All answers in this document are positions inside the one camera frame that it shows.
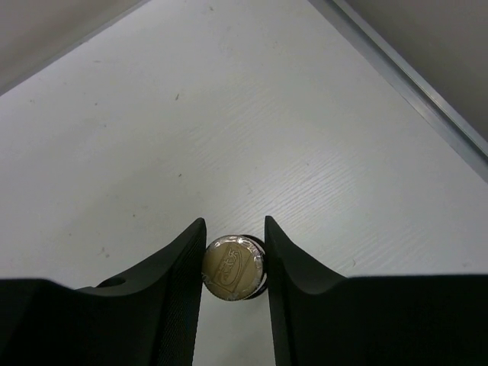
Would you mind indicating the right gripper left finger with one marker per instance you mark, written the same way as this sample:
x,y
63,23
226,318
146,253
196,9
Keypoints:
x,y
146,315

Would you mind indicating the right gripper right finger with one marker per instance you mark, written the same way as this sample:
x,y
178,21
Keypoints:
x,y
319,317

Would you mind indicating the beige cap dark bottle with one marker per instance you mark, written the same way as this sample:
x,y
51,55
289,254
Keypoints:
x,y
235,267

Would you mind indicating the right aluminium table rail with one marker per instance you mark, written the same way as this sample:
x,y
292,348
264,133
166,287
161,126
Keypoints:
x,y
413,88

